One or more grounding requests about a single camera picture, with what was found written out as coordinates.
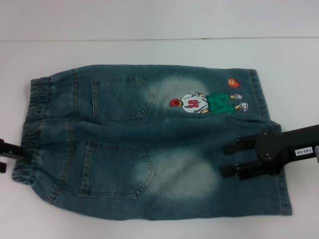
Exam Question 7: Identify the blue denim shorts with embroidery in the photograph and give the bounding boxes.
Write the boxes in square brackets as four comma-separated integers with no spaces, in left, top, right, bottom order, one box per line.
[11,64,292,224]

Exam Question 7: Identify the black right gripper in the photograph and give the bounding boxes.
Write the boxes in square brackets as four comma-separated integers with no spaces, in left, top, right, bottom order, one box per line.
[220,125,319,181]

